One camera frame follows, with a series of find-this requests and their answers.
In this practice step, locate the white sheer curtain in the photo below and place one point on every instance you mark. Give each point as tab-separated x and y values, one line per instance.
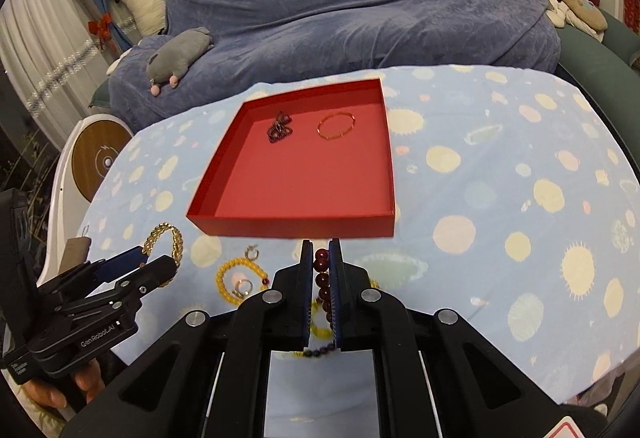
40	53

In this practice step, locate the red shallow tray box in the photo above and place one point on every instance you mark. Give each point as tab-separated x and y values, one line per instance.
310	168

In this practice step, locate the green sofa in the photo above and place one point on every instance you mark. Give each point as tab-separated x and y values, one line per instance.
600	63

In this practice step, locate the person's left hand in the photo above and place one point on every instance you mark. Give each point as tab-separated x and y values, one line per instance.
55	393

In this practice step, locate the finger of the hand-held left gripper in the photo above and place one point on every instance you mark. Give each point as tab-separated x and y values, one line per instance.
150	275
122	263

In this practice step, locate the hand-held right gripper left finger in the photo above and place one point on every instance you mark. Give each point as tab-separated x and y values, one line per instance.
306	290

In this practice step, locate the beige plush toy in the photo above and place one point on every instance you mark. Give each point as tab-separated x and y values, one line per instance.
555	6

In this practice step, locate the red curtain bow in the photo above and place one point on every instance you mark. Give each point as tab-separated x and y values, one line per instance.
101	29

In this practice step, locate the red and white label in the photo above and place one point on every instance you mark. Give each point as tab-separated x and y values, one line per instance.
570	429

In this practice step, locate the grey mouse plush toy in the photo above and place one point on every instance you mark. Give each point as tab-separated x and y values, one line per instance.
180	53

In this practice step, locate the red wall hanging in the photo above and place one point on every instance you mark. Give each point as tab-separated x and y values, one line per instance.
632	3

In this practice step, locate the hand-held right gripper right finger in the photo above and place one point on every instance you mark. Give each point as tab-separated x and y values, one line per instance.
335	290

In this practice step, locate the round beige cushion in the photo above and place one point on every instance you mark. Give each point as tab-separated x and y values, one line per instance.
582	8

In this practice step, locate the blue-grey blanket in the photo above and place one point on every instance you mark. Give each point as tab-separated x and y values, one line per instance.
350	8

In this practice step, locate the light blue spotted cloth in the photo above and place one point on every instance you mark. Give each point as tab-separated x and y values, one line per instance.
500	168

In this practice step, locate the thin gold bangle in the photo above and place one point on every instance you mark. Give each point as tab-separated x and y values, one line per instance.
350	128

